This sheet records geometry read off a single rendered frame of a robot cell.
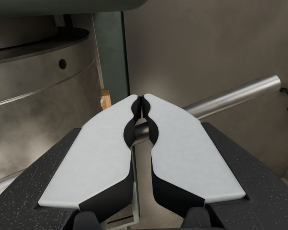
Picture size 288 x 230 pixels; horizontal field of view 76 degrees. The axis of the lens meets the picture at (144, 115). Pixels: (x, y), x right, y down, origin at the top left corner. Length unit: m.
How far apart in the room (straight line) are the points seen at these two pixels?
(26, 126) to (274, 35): 2.06
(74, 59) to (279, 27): 2.00
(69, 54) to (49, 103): 0.06
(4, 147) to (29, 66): 0.08
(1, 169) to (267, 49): 2.08
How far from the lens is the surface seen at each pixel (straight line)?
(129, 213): 0.84
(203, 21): 1.64
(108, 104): 0.55
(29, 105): 0.21
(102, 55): 0.88
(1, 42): 0.25
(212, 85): 1.87
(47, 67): 0.21
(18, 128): 0.22
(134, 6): 0.19
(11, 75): 0.20
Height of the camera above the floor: 1.40
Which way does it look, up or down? 55 degrees down
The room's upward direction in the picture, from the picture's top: 152 degrees clockwise
